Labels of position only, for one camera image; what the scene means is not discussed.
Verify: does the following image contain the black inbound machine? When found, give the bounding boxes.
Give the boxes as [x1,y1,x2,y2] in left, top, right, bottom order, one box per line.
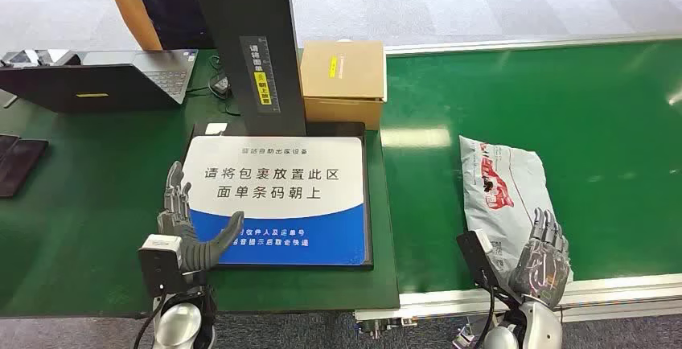
[179,0,374,270]

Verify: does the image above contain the black yellow label strip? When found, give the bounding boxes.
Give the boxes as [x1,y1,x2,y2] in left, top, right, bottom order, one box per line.
[239,35,281,115]

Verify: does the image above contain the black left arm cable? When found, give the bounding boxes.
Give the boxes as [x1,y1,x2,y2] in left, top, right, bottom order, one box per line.
[133,293,166,349]

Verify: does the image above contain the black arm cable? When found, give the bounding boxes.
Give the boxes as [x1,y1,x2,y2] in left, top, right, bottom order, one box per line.
[471,272,507,349]
[133,293,166,349]

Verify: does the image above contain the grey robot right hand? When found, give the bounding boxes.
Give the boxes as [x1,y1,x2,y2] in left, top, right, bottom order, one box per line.
[508,207,571,310]

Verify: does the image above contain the grey laptop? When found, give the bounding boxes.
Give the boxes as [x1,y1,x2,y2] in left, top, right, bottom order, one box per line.
[0,49,199,114]

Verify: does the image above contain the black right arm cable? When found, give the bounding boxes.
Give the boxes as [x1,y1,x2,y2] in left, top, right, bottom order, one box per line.
[471,272,507,349]

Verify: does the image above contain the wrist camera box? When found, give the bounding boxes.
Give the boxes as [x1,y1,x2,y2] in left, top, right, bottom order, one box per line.
[138,233,185,298]
[456,229,502,289]

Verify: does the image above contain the person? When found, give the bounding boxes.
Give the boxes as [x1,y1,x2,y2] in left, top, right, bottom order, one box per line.
[90,0,214,52]

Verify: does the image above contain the green conveyor belt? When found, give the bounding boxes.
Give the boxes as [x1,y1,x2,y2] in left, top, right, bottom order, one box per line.
[379,39,682,294]

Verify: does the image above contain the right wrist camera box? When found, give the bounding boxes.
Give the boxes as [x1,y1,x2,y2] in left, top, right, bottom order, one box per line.
[456,229,502,289]

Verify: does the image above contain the large black flat case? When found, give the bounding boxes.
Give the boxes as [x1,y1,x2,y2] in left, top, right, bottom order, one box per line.
[0,138,50,199]

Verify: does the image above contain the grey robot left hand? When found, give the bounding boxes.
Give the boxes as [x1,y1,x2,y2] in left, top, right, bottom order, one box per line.
[156,161,245,273]

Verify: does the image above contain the grey red-printed plastic package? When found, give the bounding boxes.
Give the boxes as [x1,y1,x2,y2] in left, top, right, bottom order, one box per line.
[458,134,573,284]

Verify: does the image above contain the brown cardboard box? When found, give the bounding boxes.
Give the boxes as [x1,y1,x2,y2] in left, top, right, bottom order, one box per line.
[299,40,388,131]

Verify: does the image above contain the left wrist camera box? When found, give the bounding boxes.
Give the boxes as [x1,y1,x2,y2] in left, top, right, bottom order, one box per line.
[138,233,185,298]

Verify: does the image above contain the aluminium conveyor frame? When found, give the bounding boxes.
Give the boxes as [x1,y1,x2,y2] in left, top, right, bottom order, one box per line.
[354,31,682,337]

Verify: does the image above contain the black table cable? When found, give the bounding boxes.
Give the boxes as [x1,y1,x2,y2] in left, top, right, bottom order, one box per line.
[186,54,240,117]

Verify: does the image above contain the metal conveyor fittings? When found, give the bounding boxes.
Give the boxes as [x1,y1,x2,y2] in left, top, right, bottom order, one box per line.
[358,318,419,339]

